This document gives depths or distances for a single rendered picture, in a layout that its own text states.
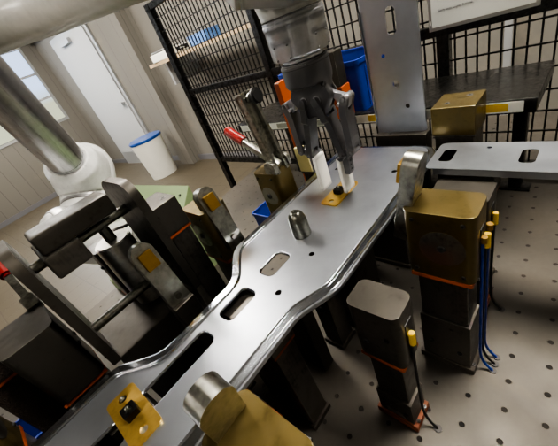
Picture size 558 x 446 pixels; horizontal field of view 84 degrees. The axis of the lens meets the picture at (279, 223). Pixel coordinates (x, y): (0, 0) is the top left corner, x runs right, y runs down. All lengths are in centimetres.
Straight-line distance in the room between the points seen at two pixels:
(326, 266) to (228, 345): 17
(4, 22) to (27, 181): 657
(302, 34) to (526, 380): 64
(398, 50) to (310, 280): 51
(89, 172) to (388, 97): 84
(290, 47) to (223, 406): 43
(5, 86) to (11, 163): 619
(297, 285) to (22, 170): 677
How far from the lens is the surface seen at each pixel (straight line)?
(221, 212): 59
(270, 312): 43
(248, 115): 64
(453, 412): 66
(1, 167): 703
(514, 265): 87
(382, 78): 79
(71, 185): 109
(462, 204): 46
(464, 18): 100
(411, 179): 43
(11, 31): 56
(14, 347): 56
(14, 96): 89
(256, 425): 31
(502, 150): 67
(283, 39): 49
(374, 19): 77
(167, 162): 482
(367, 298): 42
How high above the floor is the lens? 131
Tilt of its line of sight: 32 degrees down
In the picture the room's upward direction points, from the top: 23 degrees counter-clockwise
